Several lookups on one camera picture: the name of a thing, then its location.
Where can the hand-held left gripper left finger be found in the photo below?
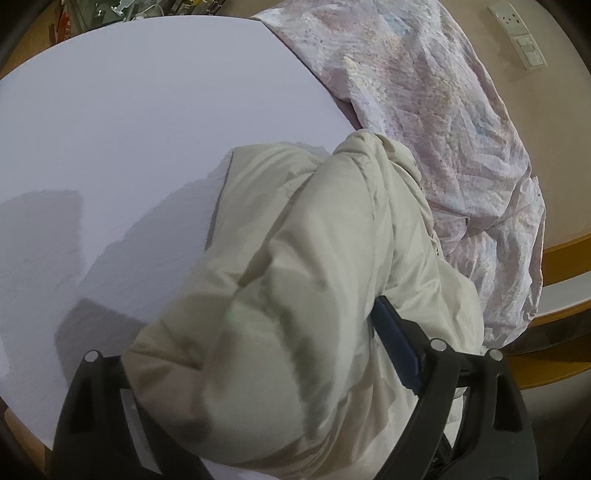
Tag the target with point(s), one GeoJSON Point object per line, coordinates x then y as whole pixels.
{"type": "Point", "coordinates": [78, 415]}

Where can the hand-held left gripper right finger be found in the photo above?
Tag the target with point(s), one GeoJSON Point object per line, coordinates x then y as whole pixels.
{"type": "Point", "coordinates": [397, 341]}

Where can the pale green puffer jacket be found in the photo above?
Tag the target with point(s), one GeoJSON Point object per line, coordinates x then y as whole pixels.
{"type": "Point", "coordinates": [286, 286]}

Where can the pink patterned quilt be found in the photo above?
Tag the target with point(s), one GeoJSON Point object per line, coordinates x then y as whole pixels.
{"type": "Point", "coordinates": [438, 115]}

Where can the bed with lavender sheet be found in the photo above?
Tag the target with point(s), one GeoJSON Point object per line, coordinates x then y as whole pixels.
{"type": "Point", "coordinates": [138, 115]}

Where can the clutter of small items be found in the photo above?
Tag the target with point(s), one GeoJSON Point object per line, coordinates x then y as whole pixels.
{"type": "Point", "coordinates": [138, 9]}

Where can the yellow wooden frame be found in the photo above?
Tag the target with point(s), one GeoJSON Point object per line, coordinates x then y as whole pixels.
{"type": "Point", "coordinates": [563, 258]}

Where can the white wall switch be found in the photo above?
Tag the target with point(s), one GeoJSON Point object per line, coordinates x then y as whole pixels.
{"type": "Point", "coordinates": [530, 51]}

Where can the white wall socket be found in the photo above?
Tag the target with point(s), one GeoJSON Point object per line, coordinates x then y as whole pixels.
{"type": "Point", "coordinates": [507, 17]}

